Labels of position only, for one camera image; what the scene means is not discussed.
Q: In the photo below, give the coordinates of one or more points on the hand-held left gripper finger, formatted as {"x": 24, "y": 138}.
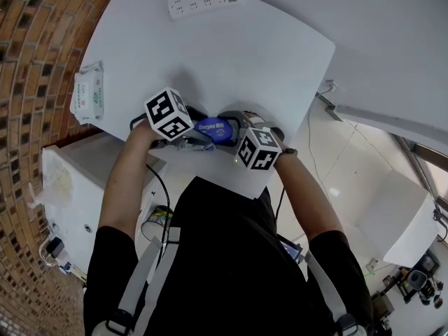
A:
{"x": 199, "y": 139}
{"x": 197, "y": 113}

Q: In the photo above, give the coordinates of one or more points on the dark-framed window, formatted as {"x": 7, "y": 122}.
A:
{"x": 425, "y": 166}

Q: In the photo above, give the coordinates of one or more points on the person's left forearm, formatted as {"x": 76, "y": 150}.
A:
{"x": 122, "y": 187}

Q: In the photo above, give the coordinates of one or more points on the person's right hand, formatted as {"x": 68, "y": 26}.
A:
{"x": 252, "y": 117}

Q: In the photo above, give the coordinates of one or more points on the white folding table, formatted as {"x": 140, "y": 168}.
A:
{"x": 227, "y": 58}

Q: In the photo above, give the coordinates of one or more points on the chrome sink faucet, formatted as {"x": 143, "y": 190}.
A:
{"x": 47, "y": 255}

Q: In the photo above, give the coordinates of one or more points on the blue label wet wipes pack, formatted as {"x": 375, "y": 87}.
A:
{"x": 215, "y": 129}

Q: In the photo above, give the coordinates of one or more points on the blue screen device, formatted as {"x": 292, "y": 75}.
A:
{"x": 291, "y": 250}

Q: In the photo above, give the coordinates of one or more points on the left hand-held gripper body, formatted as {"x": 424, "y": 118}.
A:
{"x": 164, "y": 114}

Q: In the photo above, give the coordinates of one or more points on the white vanity sink cabinet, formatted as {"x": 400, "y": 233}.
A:
{"x": 87, "y": 194}

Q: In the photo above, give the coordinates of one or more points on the black equipment pile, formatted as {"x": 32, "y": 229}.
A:
{"x": 416, "y": 280}

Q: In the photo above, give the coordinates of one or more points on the black soap dispenser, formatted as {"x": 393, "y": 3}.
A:
{"x": 55, "y": 246}

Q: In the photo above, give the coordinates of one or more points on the white power strip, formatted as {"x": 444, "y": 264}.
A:
{"x": 206, "y": 0}

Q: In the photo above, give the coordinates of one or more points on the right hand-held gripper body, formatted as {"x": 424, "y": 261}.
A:
{"x": 259, "y": 149}

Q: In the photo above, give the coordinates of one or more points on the person's right forearm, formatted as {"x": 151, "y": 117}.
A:
{"x": 308, "y": 198}

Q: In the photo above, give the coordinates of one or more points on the white plastic bag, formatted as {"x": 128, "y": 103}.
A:
{"x": 56, "y": 184}

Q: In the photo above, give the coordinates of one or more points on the white wall socket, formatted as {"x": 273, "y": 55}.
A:
{"x": 334, "y": 86}

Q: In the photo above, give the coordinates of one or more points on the person's black-clothed torso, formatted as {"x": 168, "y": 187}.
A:
{"x": 224, "y": 264}

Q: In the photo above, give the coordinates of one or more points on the white wipe pack green print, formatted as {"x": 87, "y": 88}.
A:
{"x": 87, "y": 93}

